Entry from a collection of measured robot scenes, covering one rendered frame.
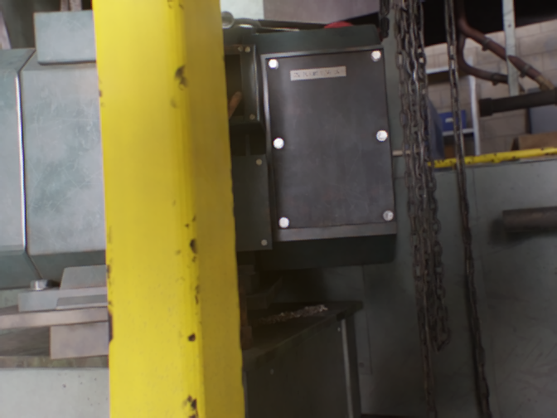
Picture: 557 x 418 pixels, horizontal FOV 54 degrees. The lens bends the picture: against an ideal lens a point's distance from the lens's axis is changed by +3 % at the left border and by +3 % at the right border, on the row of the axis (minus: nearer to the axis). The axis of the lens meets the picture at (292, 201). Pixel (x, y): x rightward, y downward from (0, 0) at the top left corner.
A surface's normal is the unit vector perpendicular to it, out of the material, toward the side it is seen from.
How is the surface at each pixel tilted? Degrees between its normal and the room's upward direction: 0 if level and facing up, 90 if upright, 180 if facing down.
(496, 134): 90
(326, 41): 45
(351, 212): 90
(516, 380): 90
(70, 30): 90
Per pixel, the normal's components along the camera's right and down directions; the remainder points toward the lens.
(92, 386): -0.37, -0.04
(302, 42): -0.07, -0.75
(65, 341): -0.04, -0.07
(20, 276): 0.02, 0.65
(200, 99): 0.93, -0.09
